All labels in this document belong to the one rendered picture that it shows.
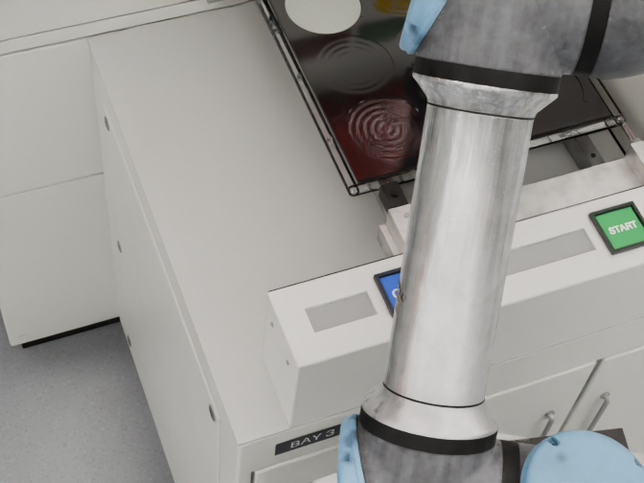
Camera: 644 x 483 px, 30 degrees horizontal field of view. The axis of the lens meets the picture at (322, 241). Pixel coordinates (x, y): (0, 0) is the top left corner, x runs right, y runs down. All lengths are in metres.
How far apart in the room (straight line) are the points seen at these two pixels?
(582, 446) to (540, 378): 0.50
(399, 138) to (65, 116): 0.54
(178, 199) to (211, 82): 0.19
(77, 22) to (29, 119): 0.19
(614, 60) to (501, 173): 0.12
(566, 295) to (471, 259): 0.39
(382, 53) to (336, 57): 0.06
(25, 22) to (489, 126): 0.83
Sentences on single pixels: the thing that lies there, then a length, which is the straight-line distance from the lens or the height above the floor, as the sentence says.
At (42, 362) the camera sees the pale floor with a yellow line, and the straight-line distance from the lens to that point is 2.32.
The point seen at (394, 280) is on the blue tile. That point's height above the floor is 0.96.
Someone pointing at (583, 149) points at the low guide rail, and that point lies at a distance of 1.57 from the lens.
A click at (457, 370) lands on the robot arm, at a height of 1.18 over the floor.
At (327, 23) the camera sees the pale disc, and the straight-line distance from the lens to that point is 1.58.
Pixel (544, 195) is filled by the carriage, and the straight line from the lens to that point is 1.47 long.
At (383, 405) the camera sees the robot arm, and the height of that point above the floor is 1.15.
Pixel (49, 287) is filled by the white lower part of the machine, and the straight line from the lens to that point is 2.11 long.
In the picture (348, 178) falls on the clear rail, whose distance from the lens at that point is 1.41.
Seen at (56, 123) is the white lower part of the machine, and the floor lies 0.66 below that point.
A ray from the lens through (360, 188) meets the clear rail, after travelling 1.41.
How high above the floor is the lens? 2.02
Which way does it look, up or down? 56 degrees down
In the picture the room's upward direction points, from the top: 8 degrees clockwise
